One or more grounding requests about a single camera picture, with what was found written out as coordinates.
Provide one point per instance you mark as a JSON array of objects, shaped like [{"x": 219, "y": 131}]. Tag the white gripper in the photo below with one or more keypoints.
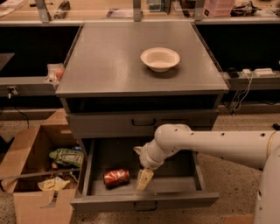
[{"x": 144, "y": 159}]

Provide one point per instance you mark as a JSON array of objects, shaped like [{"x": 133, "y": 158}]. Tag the red coke can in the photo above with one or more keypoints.
[{"x": 116, "y": 177}]

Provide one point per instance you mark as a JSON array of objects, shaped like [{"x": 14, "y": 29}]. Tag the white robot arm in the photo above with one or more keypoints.
[{"x": 256, "y": 149}]

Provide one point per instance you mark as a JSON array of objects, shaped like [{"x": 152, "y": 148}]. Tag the open grey middle drawer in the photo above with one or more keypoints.
[{"x": 178, "y": 183}]

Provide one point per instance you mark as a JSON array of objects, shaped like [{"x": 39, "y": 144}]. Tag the closed grey top drawer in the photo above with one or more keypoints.
[{"x": 118, "y": 124}]

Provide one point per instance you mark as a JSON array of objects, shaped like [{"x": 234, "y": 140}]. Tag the grey drawer cabinet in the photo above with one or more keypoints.
[{"x": 105, "y": 72}]

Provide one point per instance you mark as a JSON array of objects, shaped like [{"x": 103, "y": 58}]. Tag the green chip bag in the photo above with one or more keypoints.
[{"x": 66, "y": 157}]

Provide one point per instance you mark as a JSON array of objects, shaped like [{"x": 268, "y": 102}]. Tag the yellow snack bag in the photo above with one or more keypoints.
[{"x": 53, "y": 184}]

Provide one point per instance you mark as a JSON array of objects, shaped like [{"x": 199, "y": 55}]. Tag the brown cardboard box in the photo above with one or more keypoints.
[{"x": 27, "y": 163}]

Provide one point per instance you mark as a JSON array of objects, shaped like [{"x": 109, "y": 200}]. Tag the white paper bowl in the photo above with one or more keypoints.
[{"x": 160, "y": 59}]

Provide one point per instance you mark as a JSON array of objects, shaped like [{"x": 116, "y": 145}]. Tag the white power strip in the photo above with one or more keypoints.
[{"x": 263, "y": 72}]

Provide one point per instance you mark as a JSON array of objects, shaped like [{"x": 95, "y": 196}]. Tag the pink storage box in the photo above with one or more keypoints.
[{"x": 218, "y": 8}]

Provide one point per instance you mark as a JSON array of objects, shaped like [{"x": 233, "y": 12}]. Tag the black middle drawer handle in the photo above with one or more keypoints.
[{"x": 145, "y": 206}]

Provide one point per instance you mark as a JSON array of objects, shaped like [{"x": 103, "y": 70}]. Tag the black drawer handle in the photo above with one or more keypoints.
[
  {"x": 145, "y": 206},
  {"x": 143, "y": 123}
]

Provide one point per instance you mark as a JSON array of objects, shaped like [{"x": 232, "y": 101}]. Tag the black top drawer handle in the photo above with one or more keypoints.
[{"x": 143, "y": 123}]

